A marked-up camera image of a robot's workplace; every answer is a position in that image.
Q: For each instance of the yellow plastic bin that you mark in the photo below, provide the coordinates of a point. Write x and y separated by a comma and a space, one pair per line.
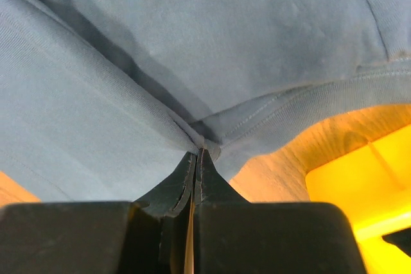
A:
371, 185

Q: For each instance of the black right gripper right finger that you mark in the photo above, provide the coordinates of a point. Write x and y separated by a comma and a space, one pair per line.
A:
233, 235

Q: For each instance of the blue-grey t-shirt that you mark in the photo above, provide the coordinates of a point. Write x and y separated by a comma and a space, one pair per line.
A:
101, 99

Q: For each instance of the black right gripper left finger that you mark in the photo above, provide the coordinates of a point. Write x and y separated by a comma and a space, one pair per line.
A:
149, 235

